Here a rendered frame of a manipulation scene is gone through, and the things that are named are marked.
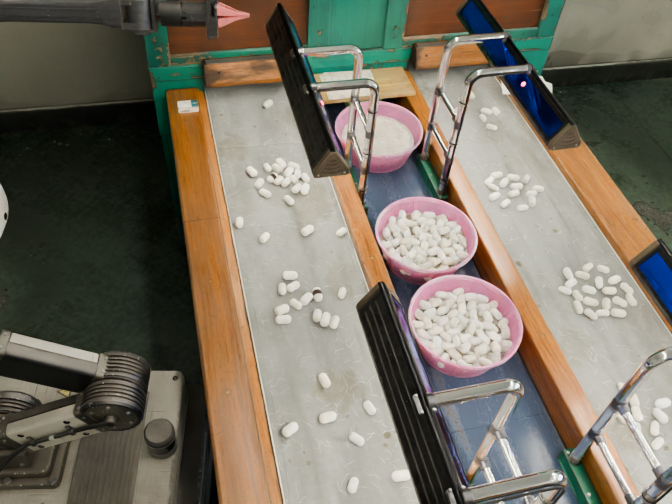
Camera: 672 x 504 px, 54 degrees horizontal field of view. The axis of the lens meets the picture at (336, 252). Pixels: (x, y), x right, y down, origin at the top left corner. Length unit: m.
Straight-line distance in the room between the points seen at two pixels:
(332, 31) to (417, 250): 0.80
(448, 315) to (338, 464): 0.46
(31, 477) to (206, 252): 0.64
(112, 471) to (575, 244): 1.30
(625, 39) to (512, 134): 1.84
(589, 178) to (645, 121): 1.79
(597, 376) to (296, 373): 0.68
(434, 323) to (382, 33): 1.03
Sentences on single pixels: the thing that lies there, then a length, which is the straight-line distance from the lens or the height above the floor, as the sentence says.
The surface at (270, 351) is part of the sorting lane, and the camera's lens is 1.50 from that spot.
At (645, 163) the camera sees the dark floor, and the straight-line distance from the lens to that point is 3.53.
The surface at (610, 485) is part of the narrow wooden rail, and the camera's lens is 1.48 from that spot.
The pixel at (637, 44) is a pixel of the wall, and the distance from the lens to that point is 3.98.
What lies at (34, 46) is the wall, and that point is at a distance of 3.15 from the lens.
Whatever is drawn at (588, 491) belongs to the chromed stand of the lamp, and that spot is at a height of 0.71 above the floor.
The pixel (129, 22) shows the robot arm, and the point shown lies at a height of 1.19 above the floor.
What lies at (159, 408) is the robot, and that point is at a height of 0.48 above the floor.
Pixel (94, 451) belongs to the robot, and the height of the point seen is 0.48.
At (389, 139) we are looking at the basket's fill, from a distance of 2.04.
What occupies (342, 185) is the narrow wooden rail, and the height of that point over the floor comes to 0.76.
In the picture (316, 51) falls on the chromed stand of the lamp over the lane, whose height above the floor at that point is 1.12.
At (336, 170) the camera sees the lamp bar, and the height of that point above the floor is 1.06.
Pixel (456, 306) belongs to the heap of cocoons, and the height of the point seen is 0.73.
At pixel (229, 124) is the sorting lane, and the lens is 2.06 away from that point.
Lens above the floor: 2.00
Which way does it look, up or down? 48 degrees down
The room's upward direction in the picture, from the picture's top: 5 degrees clockwise
